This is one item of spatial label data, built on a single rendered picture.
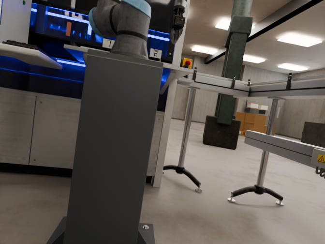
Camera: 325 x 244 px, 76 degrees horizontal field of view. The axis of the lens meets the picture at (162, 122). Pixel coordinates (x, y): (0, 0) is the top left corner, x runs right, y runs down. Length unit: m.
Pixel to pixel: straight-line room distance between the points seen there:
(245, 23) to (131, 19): 3.93
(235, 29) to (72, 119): 3.68
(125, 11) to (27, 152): 1.24
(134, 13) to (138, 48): 0.12
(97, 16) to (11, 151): 1.18
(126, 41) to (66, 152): 1.08
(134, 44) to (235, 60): 3.72
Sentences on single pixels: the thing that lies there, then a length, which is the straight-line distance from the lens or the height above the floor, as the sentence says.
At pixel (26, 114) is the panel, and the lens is 1.71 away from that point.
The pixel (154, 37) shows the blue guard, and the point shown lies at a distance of 1.66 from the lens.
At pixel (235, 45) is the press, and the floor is 2.01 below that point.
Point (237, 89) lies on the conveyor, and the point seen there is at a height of 0.88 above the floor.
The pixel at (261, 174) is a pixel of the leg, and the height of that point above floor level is 0.24.
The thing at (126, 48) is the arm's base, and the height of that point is 0.82.
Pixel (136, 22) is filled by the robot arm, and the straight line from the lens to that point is 0.82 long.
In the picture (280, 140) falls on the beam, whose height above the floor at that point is 0.53.
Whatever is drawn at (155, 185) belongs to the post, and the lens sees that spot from 1.73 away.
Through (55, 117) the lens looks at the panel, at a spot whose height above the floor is 0.45.
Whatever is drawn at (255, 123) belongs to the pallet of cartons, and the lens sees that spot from 7.97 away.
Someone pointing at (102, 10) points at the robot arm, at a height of 0.97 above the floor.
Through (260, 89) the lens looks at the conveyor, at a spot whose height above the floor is 0.90.
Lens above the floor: 0.65
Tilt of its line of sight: 4 degrees down
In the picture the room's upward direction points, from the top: 9 degrees clockwise
